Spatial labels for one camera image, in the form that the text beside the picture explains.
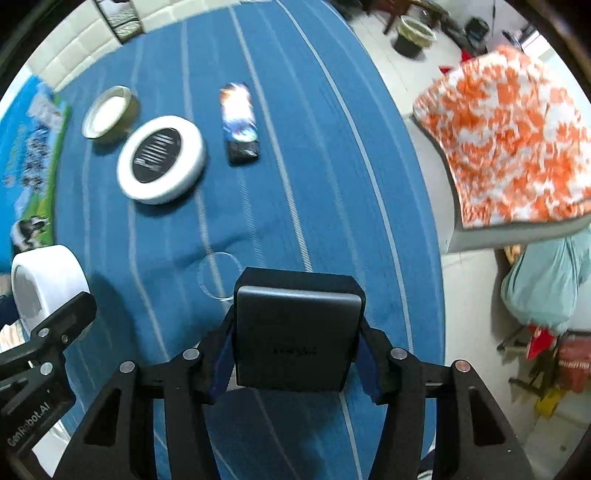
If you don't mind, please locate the white round jar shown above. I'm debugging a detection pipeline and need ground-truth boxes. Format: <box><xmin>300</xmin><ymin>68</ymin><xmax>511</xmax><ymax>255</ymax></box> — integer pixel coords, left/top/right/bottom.
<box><xmin>11</xmin><ymin>245</ymin><xmax>90</xmax><ymax>335</ymax></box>

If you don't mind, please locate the dark grey charger block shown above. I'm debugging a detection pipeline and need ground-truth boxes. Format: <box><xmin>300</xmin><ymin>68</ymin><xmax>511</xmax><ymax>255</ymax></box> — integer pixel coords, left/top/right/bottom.
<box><xmin>232</xmin><ymin>267</ymin><xmax>366</xmax><ymax>393</ymax></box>

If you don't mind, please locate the teal plastic bag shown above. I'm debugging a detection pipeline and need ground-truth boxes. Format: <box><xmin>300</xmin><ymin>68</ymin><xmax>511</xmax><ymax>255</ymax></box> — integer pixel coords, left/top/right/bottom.
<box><xmin>500</xmin><ymin>229</ymin><xmax>590</xmax><ymax>334</ymax></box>

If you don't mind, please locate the white round black-top case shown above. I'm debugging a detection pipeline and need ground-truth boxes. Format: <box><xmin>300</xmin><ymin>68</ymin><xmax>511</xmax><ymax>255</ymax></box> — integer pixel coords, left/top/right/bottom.
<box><xmin>116</xmin><ymin>115</ymin><xmax>206</xmax><ymax>205</ymax></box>

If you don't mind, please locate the grey sofa seat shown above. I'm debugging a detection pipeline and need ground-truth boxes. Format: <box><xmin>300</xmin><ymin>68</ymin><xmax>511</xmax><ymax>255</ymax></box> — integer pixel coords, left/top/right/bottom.
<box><xmin>404</xmin><ymin>115</ymin><xmax>590</xmax><ymax>254</ymax></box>

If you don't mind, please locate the blue cardboard box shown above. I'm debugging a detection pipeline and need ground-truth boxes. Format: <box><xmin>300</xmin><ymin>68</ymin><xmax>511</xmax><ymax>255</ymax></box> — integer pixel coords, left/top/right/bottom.
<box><xmin>0</xmin><ymin>77</ymin><xmax>71</xmax><ymax>274</ymax></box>

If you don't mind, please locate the small silver round tin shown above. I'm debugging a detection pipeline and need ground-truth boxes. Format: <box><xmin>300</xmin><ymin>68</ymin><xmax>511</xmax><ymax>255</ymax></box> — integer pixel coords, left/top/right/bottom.
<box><xmin>81</xmin><ymin>85</ymin><xmax>139</xmax><ymax>144</ymax></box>

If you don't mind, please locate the blue striped cloth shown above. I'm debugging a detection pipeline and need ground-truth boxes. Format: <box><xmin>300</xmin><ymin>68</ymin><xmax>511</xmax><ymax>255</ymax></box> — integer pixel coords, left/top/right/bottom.
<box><xmin>54</xmin><ymin>1</ymin><xmax>445</xmax><ymax>431</ymax></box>

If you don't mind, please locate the left white padded chair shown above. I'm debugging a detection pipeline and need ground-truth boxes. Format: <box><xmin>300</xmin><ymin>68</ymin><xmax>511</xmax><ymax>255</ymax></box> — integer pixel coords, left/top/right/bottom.
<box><xmin>26</xmin><ymin>18</ymin><xmax>121</xmax><ymax>91</ymax></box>

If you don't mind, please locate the white padded chair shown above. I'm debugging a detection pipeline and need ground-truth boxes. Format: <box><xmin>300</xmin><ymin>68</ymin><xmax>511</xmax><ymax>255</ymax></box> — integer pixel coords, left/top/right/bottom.
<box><xmin>132</xmin><ymin>0</ymin><xmax>246</xmax><ymax>31</ymax></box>
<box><xmin>26</xmin><ymin>18</ymin><xmax>121</xmax><ymax>91</ymax></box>

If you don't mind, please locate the right white padded chair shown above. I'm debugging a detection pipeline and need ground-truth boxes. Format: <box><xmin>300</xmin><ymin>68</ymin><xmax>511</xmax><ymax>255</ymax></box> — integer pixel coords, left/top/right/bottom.
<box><xmin>132</xmin><ymin>0</ymin><xmax>246</xmax><ymax>31</ymax></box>

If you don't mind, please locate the dark waste bin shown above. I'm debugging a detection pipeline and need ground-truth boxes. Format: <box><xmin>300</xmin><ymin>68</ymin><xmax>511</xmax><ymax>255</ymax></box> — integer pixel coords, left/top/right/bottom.
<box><xmin>394</xmin><ymin>15</ymin><xmax>437</xmax><ymax>59</ymax></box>

